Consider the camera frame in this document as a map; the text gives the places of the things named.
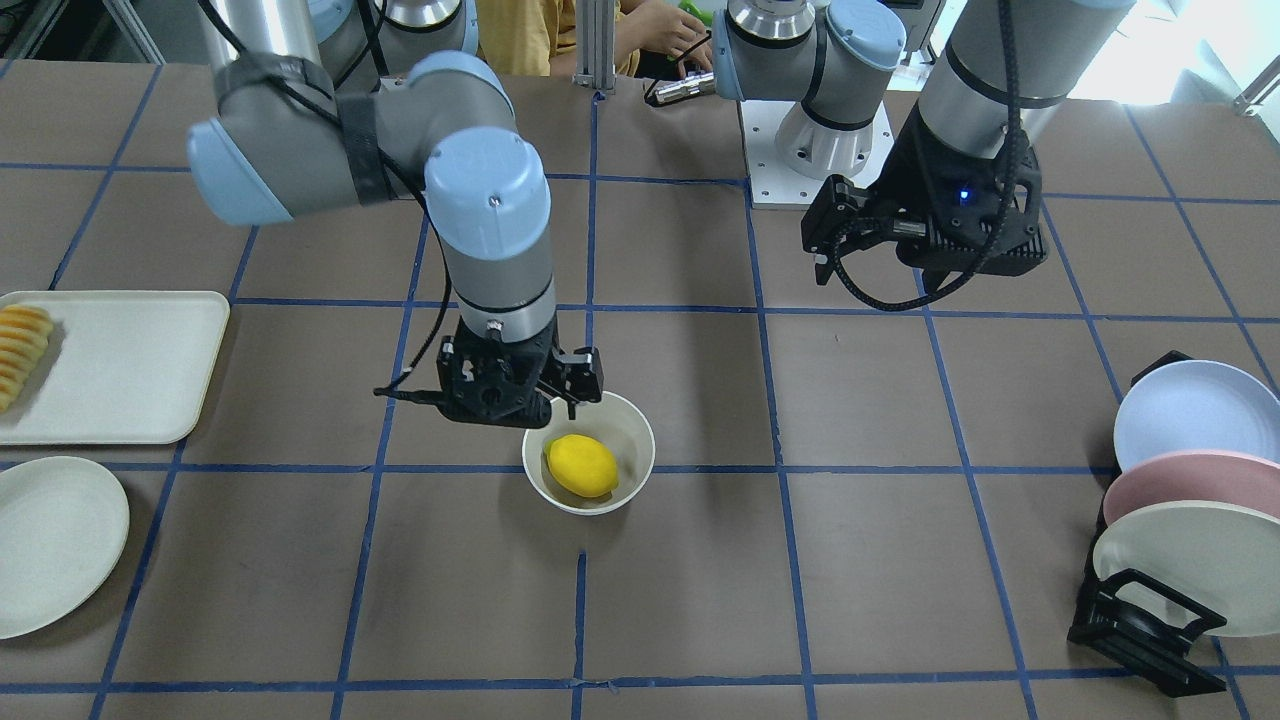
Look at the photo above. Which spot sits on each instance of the cream plate in rack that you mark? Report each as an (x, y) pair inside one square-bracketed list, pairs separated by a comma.
[(1223, 556)]

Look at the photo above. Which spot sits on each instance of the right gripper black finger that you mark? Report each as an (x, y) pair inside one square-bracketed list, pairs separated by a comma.
[(581, 376)]

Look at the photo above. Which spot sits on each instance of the white rectangular tray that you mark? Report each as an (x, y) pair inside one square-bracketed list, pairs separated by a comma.
[(124, 367)]

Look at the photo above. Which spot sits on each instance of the silver flashlight tool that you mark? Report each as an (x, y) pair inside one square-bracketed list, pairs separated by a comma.
[(662, 94)]

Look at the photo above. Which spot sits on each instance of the light blue plate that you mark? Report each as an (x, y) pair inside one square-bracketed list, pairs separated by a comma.
[(1194, 405)]

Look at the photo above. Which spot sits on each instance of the aluminium frame post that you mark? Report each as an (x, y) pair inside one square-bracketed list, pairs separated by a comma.
[(595, 32)]

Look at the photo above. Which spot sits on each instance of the person's hand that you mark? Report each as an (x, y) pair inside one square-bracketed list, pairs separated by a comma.
[(664, 29)]

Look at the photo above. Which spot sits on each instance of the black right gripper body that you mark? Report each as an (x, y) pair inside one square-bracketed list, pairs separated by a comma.
[(583, 372)]

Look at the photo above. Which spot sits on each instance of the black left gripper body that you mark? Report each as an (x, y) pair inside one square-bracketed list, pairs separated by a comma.
[(912, 175)]

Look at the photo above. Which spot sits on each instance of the pink plate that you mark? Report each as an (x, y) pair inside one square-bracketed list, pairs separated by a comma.
[(1195, 475)]

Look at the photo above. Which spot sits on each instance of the yellow shirt person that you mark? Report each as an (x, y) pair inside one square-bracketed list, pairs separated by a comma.
[(537, 38)]

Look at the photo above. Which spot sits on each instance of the small white bowl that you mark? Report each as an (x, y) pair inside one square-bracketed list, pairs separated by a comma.
[(618, 424)]

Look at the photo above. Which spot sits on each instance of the black dish rack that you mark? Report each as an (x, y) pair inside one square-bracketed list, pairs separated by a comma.
[(1137, 638)]

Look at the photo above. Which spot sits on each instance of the white round plate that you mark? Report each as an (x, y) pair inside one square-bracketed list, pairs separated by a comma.
[(64, 524)]

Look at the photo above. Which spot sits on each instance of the grey robot arm, left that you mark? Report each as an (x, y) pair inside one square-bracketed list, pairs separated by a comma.
[(1005, 68)]

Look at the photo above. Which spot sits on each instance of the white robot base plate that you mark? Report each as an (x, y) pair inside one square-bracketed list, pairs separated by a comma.
[(789, 156)]

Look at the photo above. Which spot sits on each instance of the yellow lemon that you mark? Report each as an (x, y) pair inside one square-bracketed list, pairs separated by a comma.
[(583, 465)]

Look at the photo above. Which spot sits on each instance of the grey robot arm, right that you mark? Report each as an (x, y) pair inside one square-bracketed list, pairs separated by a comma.
[(328, 104)]

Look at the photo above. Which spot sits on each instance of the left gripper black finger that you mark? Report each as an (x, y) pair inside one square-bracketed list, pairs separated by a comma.
[(838, 222)]

